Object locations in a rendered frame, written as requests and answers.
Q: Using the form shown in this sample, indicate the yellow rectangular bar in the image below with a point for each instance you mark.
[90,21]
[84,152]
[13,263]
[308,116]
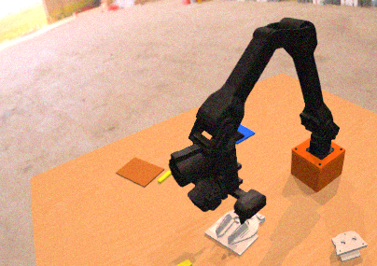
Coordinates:
[185,263]

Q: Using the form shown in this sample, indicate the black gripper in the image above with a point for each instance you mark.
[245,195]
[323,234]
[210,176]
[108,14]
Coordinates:
[248,203]

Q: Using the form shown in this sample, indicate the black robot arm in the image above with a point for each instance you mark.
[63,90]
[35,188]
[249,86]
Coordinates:
[223,111]

